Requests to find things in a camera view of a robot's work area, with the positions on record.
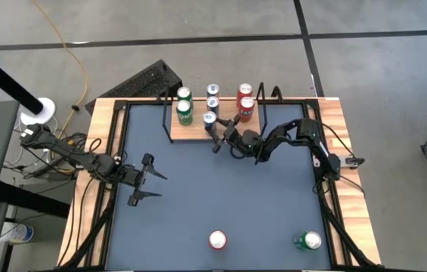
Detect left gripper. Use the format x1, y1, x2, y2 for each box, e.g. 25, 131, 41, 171
116, 153, 168, 207

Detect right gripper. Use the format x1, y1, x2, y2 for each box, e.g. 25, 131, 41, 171
212, 115, 263, 158

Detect red Fanta strawberry can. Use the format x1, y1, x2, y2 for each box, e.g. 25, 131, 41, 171
237, 96, 256, 123
208, 230, 228, 251
236, 82, 254, 100

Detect green Sprite can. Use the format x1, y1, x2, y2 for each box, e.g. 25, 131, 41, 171
176, 86, 193, 104
292, 230, 323, 252
175, 99, 194, 127

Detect wooden shelf black metal legs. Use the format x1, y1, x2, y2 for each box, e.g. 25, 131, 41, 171
158, 82, 284, 144

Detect blue-grey table mat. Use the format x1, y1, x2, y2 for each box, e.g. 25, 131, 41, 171
105, 102, 333, 271

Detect black perforated box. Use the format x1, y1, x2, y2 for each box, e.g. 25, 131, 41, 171
84, 59, 183, 114

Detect white canister blue label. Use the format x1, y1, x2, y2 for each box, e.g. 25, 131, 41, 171
0, 221, 35, 245

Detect black stanchion white base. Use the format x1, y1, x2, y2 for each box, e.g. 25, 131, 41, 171
0, 43, 56, 128

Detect black cable bundle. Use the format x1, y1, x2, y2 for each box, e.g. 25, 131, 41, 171
3, 130, 103, 181

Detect yellow cable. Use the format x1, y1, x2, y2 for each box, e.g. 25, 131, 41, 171
32, 0, 89, 143

